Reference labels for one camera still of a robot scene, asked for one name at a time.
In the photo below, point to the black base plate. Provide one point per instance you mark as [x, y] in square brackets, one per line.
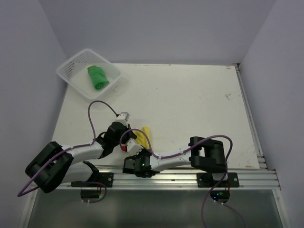
[208, 180]
[105, 178]

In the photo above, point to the aluminium mounting rail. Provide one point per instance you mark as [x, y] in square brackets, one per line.
[186, 179]

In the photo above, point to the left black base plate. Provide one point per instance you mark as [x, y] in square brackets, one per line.
[105, 178]

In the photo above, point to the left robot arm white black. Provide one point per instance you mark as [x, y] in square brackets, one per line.
[55, 164]

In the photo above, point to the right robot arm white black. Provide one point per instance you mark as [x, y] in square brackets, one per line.
[202, 154]

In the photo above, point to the yellow microfiber towel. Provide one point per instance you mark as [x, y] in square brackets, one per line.
[143, 137]

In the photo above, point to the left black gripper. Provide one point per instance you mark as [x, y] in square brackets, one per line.
[129, 132]

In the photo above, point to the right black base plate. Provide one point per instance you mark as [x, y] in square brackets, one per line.
[208, 180]

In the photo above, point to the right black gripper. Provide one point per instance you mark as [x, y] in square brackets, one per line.
[143, 151]

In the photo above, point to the white plastic basket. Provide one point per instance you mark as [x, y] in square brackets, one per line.
[74, 71]

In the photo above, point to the green microfiber towel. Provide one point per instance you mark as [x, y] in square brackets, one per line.
[98, 77]

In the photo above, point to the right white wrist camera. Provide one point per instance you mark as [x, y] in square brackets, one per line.
[132, 147]

